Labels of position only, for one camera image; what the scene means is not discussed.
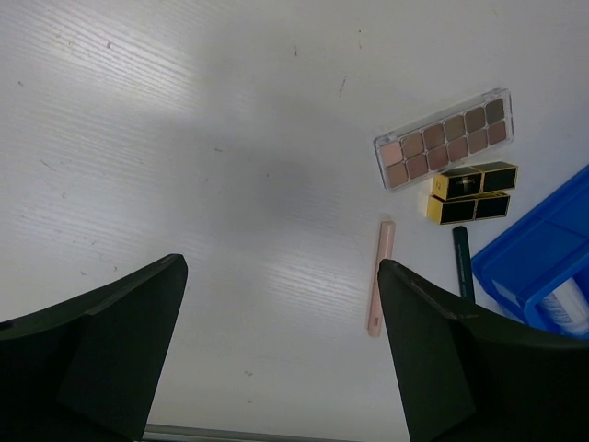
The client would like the pink concealer stick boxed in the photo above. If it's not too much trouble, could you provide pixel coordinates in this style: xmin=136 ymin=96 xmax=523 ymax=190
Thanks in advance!
xmin=367 ymin=220 xmax=396 ymax=338

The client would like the clear plastic tube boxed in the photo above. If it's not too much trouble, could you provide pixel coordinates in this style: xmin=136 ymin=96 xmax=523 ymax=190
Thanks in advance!
xmin=540 ymin=278 xmax=589 ymax=336

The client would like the clear eyeshadow palette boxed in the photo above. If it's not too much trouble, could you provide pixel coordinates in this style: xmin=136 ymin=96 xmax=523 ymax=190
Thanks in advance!
xmin=373 ymin=88 xmax=514 ymax=192

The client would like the dark green eyeliner pencil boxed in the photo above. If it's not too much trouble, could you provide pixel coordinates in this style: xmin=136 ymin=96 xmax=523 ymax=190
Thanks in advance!
xmin=452 ymin=226 xmax=476 ymax=303

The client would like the blue plastic organizer bin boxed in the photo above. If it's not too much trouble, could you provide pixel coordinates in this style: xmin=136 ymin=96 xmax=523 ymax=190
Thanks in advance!
xmin=472 ymin=168 xmax=588 ymax=340

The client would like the aluminium front rail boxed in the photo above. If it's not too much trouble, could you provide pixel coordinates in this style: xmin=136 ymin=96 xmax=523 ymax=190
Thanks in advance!
xmin=142 ymin=423 xmax=410 ymax=442

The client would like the black gold lipstick upper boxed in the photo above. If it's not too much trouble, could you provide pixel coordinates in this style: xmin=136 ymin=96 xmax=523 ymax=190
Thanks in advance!
xmin=432 ymin=161 xmax=518 ymax=201

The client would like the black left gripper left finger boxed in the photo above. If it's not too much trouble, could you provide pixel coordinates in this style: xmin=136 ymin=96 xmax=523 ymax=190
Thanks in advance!
xmin=1 ymin=254 xmax=188 ymax=441

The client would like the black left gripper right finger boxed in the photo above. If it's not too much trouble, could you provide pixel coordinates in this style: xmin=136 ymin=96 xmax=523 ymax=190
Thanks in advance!
xmin=378 ymin=260 xmax=588 ymax=441

